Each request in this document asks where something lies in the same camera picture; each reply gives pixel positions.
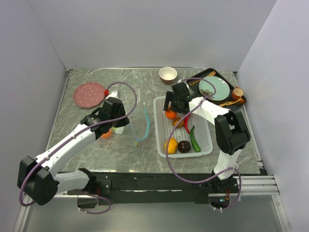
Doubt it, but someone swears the orange tangerine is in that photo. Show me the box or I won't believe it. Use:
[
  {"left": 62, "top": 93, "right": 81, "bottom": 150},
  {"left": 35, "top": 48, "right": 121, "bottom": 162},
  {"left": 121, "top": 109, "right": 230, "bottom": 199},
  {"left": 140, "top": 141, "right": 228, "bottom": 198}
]
[
  {"left": 101, "top": 129, "right": 112, "bottom": 139},
  {"left": 165, "top": 110, "right": 177, "bottom": 119}
]

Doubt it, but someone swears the brown kiwi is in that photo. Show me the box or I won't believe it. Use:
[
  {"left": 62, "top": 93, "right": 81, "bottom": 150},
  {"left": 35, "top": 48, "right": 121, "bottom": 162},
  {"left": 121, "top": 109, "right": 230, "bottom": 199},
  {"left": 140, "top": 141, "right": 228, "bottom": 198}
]
[{"left": 172, "top": 117, "right": 184, "bottom": 128}]

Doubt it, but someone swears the clear blue-zipper zip bag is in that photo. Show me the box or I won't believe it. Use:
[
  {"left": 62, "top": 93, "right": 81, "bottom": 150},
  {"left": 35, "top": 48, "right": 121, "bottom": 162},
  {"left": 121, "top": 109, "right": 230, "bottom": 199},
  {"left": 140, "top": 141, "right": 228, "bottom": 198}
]
[{"left": 113, "top": 107, "right": 150, "bottom": 147}]

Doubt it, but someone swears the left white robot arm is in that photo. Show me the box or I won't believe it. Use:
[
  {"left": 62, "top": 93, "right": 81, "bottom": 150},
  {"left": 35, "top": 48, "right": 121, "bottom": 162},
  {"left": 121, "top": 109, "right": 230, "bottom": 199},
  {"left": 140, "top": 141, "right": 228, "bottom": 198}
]
[{"left": 17, "top": 97, "right": 129, "bottom": 205}]

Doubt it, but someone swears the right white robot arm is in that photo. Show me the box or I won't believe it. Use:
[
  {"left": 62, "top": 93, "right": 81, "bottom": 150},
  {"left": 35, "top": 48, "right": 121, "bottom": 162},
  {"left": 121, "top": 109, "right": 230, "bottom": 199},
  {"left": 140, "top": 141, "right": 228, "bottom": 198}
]
[{"left": 164, "top": 82, "right": 251, "bottom": 192}]

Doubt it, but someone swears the white patterned bowl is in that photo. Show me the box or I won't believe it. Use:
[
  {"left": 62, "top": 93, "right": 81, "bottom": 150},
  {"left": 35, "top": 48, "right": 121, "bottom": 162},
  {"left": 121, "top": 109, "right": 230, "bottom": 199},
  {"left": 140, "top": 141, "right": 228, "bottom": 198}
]
[{"left": 159, "top": 67, "right": 178, "bottom": 84}]

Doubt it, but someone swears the red chili pepper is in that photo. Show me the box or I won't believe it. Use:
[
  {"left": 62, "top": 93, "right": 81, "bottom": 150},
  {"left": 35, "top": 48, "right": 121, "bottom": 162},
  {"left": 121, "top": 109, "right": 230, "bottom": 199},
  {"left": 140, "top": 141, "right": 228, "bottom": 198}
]
[{"left": 183, "top": 115, "right": 190, "bottom": 134}]

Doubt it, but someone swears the pink dotted plate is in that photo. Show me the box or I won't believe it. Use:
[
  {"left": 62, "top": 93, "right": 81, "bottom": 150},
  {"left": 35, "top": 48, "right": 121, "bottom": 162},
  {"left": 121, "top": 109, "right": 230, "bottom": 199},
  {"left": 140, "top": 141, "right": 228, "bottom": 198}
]
[{"left": 73, "top": 82, "right": 105, "bottom": 108}]

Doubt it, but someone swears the wooden fork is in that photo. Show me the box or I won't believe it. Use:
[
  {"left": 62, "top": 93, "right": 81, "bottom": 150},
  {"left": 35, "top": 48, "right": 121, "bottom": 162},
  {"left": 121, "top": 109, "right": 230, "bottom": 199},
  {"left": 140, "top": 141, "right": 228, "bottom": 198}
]
[{"left": 187, "top": 71, "right": 216, "bottom": 86}]

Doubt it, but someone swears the white plastic basket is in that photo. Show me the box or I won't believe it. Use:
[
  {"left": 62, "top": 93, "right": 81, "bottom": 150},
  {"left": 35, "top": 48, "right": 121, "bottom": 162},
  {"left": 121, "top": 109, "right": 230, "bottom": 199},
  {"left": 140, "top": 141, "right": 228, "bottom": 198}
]
[{"left": 153, "top": 96, "right": 213, "bottom": 159}]

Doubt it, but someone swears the light green plate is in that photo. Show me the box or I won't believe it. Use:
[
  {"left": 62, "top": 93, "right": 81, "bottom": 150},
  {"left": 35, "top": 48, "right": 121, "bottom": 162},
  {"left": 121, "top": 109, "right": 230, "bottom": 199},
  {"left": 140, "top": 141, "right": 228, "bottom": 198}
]
[{"left": 198, "top": 76, "right": 230, "bottom": 102}]

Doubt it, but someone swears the yellow orange persimmon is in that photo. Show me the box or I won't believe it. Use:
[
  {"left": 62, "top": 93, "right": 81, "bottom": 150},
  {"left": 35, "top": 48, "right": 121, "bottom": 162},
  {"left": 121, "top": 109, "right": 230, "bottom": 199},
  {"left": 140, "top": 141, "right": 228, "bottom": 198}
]
[{"left": 164, "top": 137, "right": 178, "bottom": 154}]

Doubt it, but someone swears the dark purple mangosteen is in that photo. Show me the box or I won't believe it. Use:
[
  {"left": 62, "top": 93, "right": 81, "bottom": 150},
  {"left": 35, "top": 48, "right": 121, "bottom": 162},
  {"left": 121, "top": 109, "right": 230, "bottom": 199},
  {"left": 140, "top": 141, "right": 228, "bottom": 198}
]
[{"left": 178, "top": 140, "right": 191, "bottom": 153}]

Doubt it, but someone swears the green chili pepper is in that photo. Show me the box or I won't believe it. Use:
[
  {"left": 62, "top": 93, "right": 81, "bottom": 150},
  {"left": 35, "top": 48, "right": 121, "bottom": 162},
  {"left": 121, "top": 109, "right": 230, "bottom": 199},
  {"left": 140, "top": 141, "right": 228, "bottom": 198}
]
[{"left": 189, "top": 126, "right": 201, "bottom": 152}]

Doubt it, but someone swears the wooden spoon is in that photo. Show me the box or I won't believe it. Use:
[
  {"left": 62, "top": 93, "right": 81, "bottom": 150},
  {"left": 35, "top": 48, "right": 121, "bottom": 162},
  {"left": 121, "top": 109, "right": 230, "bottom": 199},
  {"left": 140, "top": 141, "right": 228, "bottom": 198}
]
[{"left": 218, "top": 98, "right": 246, "bottom": 107}]

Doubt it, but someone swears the black tray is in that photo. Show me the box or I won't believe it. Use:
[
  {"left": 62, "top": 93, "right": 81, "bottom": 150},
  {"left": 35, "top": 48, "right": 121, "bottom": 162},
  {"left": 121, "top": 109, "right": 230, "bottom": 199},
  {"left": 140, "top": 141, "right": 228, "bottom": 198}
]
[{"left": 186, "top": 68, "right": 244, "bottom": 121}]

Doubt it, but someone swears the orange small cup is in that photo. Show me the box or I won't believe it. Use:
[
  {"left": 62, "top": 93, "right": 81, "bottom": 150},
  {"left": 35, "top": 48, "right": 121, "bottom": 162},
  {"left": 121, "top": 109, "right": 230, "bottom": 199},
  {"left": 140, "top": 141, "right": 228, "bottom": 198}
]
[{"left": 232, "top": 86, "right": 244, "bottom": 100}]

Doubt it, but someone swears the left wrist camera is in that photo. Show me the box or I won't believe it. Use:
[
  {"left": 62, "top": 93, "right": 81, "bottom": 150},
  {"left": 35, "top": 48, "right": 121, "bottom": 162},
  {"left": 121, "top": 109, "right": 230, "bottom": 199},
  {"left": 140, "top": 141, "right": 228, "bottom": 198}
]
[{"left": 104, "top": 89, "right": 121, "bottom": 99}]

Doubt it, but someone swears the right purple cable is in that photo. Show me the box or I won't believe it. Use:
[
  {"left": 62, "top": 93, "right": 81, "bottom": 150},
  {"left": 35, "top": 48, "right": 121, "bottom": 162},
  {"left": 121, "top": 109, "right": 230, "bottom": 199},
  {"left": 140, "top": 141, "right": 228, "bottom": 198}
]
[{"left": 165, "top": 77, "right": 242, "bottom": 211}]

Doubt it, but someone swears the purple cable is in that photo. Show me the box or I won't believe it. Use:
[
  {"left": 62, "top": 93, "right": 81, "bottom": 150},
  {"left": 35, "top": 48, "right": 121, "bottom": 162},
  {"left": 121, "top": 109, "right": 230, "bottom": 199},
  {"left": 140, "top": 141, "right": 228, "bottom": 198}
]
[
  {"left": 165, "top": 77, "right": 242, "bottom": 211},
  {"left": 19, "top": 81, "right": 138, "bottom": 215}
]

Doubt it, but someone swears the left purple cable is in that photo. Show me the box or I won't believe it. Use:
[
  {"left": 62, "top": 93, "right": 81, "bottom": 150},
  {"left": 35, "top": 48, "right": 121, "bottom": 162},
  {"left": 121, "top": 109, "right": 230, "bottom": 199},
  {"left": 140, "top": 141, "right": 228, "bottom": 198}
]
[{"left": 19, "top": 81, "right": 138, "bottom": 215}]

